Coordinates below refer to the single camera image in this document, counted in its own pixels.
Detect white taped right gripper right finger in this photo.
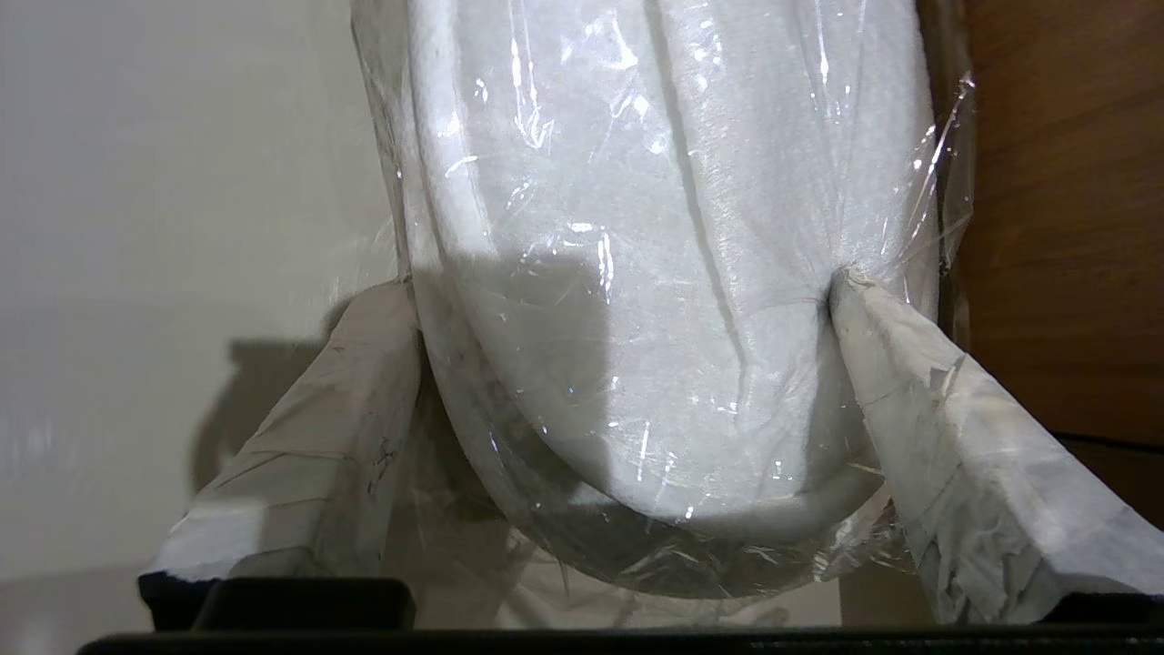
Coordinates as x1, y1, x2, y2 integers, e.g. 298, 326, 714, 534
829, 267, 1164, 624

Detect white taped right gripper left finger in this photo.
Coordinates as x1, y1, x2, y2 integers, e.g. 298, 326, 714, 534
136, 277, 424, 629

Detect long white slippers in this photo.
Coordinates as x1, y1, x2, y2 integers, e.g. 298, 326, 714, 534
350, 0, 978, 601

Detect brown wooden cabinet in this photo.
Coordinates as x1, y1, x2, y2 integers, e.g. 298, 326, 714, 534
918, 0, 1164, 529

